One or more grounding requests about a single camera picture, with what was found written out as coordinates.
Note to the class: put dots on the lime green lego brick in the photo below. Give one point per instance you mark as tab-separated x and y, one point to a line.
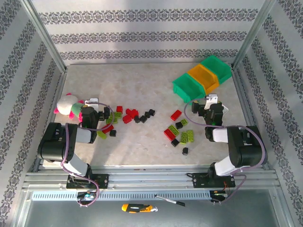
184	137
174	129
113	121
117	115
190	136
102	134
184	122

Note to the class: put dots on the black lego brick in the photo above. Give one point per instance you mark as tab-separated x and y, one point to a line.
185	151
179	125
149	113
113	133
137	119
175	142
143	119

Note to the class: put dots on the green plastic storage bin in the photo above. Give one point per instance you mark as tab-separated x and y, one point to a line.
187	87
216	67

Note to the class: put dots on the yellow plastic storage bin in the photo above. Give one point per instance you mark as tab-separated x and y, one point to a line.
203	76

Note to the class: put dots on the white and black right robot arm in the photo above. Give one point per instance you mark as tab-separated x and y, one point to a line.
246	149

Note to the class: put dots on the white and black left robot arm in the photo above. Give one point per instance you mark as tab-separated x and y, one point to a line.
54	146

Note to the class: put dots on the white pink green plush toy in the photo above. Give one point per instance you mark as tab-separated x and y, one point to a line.
65	105

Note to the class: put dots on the small electronics board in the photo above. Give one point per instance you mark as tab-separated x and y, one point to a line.
219	194
86	195

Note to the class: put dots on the black marker pen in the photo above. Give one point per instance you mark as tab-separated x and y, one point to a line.
180	203

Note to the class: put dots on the orange utility knife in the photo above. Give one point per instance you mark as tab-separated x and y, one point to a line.
135	208

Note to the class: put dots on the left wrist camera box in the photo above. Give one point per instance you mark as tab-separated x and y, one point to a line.
91	102

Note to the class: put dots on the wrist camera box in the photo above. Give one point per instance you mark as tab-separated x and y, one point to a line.
91	102
211	99

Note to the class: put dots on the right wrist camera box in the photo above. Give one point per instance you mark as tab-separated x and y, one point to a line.
211	99

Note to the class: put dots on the aluminium side rail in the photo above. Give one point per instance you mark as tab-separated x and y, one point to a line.
241	94
61	80

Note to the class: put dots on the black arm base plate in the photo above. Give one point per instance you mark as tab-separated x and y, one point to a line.
103	180
201	180

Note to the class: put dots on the long aluminium mounting rail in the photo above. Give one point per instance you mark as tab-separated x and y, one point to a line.
151	179

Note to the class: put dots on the aluminium frame post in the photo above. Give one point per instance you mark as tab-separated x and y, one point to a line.
252	35
45	35

